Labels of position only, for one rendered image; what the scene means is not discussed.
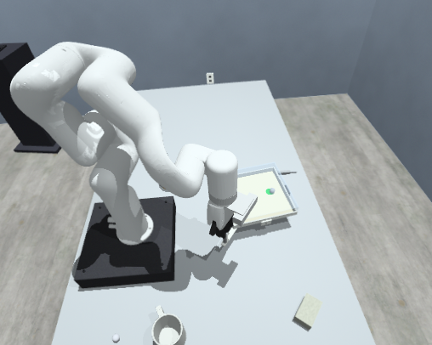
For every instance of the white mug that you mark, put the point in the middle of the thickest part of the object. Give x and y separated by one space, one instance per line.
167 328

